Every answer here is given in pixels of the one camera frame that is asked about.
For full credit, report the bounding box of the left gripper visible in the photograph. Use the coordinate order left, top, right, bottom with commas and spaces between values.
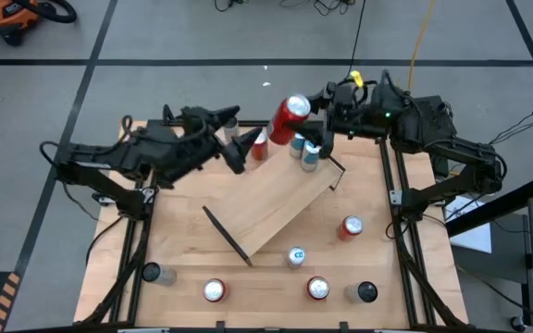
179, 105, 265, 176

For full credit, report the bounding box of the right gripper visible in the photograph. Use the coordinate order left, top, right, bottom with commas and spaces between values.
299, 82, 374, 159

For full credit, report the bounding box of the silver blue energy drink can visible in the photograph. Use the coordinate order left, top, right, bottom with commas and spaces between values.
286, 245, 308, 269
300, 141, 322, 173
288, 132, 307, 160

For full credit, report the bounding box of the red cola can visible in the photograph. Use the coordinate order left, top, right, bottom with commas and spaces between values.
305, 276, 331, 302
202, 277, 229, 304
266, 93, 313, 146

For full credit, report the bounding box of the orange soda can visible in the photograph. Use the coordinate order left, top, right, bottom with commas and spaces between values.
251, 130, 270, 162

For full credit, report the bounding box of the red can behind tray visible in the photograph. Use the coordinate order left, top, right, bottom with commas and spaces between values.
337, 215, 365, 242

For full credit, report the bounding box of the white paper sheet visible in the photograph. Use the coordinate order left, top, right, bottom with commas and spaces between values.
444, 196, 494, 254

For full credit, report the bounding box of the black desk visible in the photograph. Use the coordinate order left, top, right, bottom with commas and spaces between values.
444, 175, 533, 237

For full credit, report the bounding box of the orange shop vacuum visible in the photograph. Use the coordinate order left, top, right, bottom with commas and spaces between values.
0, 0, 79, 47

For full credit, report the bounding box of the wooden shelf black metal frame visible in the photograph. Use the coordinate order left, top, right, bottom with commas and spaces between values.
201, 138, 347, 268

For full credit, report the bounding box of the black floor cable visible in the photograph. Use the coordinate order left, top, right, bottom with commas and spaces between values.
347, 0, 368, 80

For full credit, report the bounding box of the yellow cable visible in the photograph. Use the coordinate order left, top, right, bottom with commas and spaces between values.
407, 0, 437, 92

